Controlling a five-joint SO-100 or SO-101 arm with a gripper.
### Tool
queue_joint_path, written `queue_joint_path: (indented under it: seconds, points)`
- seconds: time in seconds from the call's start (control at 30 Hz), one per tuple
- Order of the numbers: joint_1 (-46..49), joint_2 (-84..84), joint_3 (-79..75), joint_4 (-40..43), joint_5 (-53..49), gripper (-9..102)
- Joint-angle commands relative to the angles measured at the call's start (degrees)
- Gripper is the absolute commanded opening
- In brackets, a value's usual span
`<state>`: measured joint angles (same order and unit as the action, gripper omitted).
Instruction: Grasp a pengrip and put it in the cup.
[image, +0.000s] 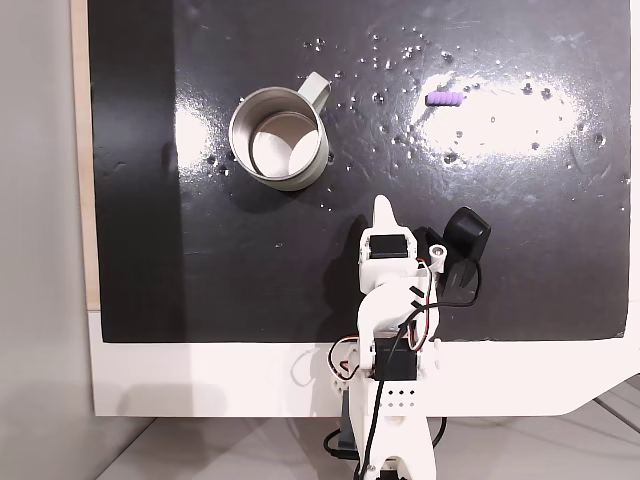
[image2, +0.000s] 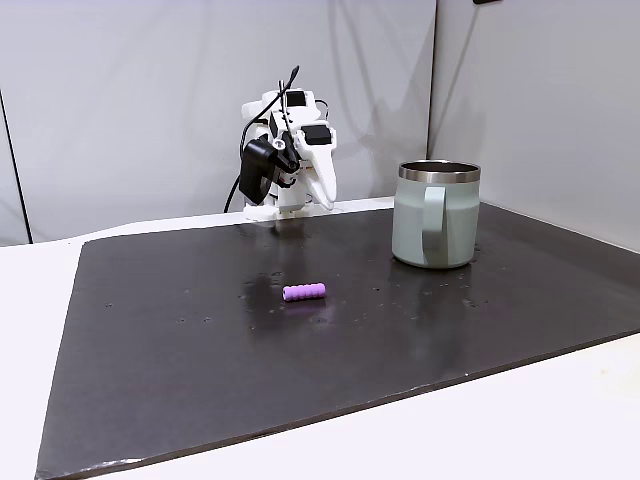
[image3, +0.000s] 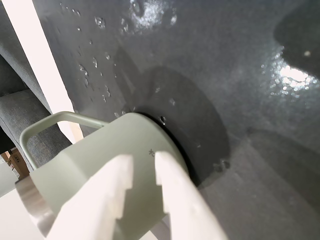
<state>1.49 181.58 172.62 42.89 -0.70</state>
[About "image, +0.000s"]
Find black power cable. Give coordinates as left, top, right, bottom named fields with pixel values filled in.
left=323, top=414, right=448, bottom=462

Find red white servo wire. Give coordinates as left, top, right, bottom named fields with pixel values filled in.
left=327, top=337, right=364, bottom=384

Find purple pen grip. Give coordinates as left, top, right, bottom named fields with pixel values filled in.
left=424, top=89, right=465, bottom=108

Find black camera cable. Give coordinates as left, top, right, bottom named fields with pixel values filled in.
left=355, top=259, right=484, bottom=476

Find black table mat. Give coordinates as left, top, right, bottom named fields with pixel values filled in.
left=87, top=0, right=632, bottom=345

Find black camera box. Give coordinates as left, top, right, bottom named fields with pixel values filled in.
left=424, top=206, right=492, bottom=304

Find pale green steel mug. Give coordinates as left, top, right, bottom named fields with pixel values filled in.
left=228, top=71, right=333, bottom=193

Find light wooden board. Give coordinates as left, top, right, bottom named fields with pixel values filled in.
left=69, top=0, right=104, bottom=314

